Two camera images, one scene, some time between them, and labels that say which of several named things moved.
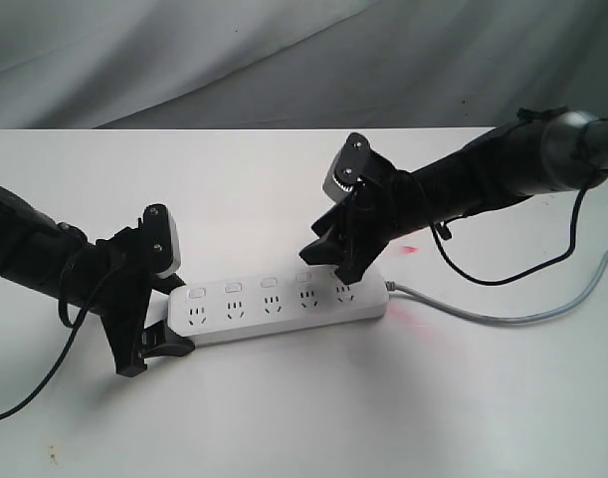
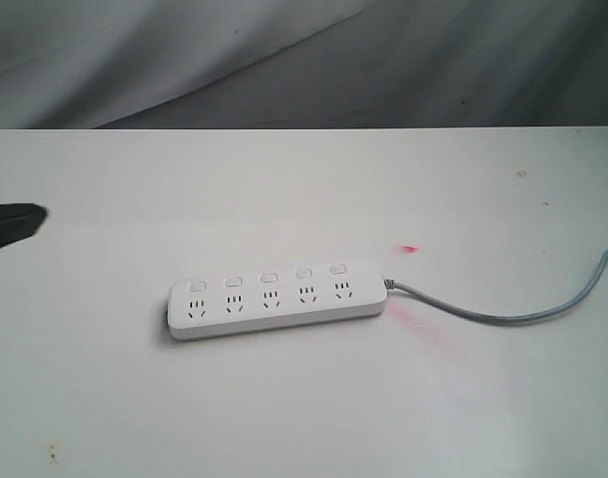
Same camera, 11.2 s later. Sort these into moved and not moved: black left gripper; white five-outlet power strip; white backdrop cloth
Moved: black left gripper
Not moved: white five-outlet power strip; white backdrop cloth
